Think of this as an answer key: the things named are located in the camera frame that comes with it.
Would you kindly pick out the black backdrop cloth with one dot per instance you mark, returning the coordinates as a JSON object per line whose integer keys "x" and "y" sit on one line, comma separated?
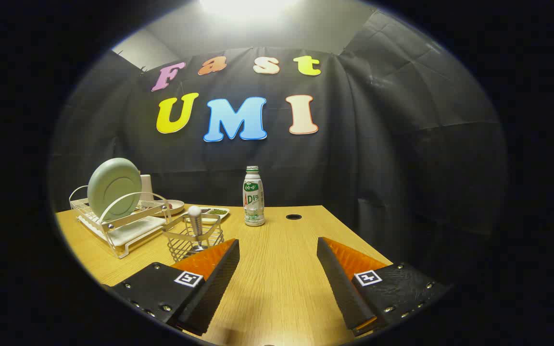
{"x": 378, "y": 168}

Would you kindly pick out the beige round plate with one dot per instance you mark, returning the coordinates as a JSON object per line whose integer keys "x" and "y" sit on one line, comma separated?
{"x": 176, "y": 206}

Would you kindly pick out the white green drink bottle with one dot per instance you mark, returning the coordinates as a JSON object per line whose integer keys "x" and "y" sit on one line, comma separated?
{"x": 253, "y": 202}

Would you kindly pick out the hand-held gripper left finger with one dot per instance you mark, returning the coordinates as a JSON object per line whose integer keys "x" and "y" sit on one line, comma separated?
{"x": 209, "y": 293}

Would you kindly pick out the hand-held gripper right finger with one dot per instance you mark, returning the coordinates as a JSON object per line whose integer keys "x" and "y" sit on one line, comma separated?
{"x": 344, "y": 288}

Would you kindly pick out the white divided bean dish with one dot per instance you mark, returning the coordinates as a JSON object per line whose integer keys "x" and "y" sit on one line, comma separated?
{"x": 217, "y": 211}

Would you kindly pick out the pale green plate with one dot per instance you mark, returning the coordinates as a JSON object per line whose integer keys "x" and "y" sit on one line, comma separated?
{"x": 113, "y": 187}

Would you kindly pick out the white toaster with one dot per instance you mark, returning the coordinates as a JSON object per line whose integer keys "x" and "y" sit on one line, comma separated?
{"x": 146, "y": 188}

